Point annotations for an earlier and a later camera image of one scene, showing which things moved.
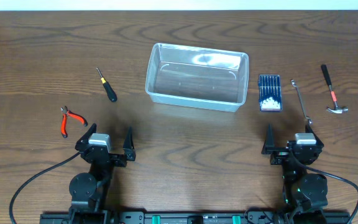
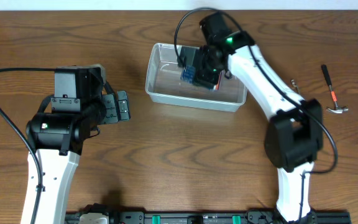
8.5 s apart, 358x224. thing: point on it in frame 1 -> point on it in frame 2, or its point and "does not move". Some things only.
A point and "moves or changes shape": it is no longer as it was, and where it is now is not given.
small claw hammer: x=337 y=109 does not move
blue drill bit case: x=270 y=95 moves or changes shape
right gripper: x=268 y=148 -> x=207 y=81
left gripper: x=128 y=155 -> x=109 y=115
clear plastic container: x=197 y=77 does not move
